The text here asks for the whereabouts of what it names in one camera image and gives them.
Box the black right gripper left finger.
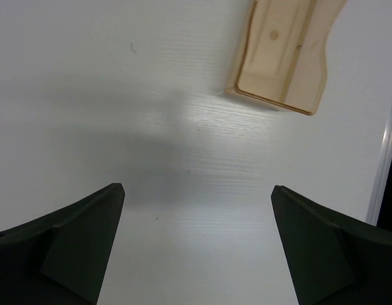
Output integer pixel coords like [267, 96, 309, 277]
[0, 183, 125, 304]

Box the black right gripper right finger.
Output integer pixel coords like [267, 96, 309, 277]
[271, 186, 392, 304]

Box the transparent orange plastic box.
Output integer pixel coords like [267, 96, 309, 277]
[224, 0, 346, 116]

